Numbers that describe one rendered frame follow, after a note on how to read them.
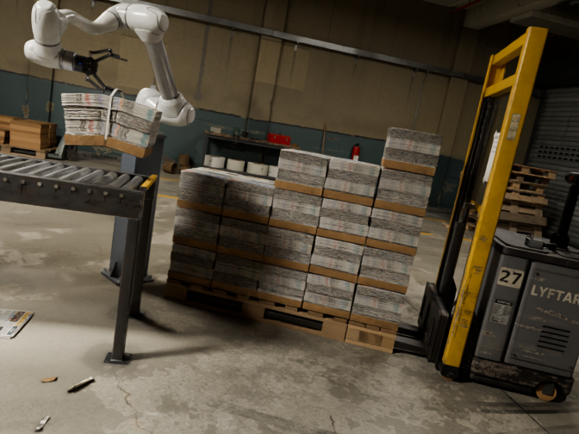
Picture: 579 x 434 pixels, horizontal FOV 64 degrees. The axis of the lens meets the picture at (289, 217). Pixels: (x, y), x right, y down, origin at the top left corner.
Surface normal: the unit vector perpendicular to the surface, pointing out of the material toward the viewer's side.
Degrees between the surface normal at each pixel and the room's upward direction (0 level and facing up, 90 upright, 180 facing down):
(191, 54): 90
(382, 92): 90
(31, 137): 90
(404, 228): 90
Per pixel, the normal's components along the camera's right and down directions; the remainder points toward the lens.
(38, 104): 0.17, 0.21
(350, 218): -0.17, 0.14
